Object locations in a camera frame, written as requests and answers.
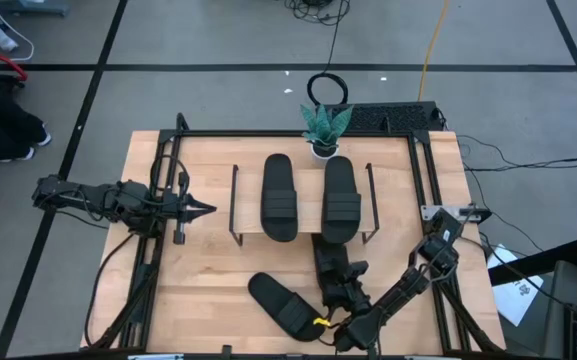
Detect red and black cart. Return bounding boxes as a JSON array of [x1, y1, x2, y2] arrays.
[[0, 53, 29, 86]]

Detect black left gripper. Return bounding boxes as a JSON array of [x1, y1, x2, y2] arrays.
[[160, 172, 218, 245]]

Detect grey furniture base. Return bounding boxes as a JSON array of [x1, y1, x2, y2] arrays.
[[0, 0, 72, 17]]

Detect black floor cable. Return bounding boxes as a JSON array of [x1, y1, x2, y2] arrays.
[[455, 133, 577, 174]]

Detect black rubber slide sandal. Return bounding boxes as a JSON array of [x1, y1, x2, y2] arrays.
[[259, 153, 300, 244], [320, 155, 363, 245], [310, 233, 357, 281], [247, 272, 327, 343]]

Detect white paper sheet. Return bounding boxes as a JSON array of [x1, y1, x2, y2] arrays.
[[486, 243, 545, 327]]

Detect wooden shelf black metal legs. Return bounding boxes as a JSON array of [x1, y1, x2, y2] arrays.
[[227, 162, 381, 247]]

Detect black perforated metal box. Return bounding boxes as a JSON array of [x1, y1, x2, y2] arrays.
[[330, 101, 444, 134]]

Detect white cable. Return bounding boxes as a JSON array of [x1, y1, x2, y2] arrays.
[[0, 0, 36, 62]]

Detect black coiled cable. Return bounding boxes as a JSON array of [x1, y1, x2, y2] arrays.
[[306, 22, 350, 106]]

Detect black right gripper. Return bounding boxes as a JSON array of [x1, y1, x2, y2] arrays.
[[320, 248, 373, 317]]

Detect black aluminium table frame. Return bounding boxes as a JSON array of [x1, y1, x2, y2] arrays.
[[80, 112, 507, 354]]

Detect green plant in white pot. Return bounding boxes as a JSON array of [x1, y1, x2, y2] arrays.
[[300, 103, 354, 161]]

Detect black desk bar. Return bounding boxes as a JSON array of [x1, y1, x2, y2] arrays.
[[487, 238, 577, 287]]

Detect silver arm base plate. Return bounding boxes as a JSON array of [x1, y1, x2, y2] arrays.
[[420, 204, 492, 224]]

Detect black cable tangle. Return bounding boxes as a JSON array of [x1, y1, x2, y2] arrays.
[[283, 0, 353, 26]]

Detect yellow cable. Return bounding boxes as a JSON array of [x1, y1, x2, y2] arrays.
[[416, 0, 452, 103]]

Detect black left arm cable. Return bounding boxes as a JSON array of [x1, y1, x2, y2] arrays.
[[83, 232, 138, 349]]

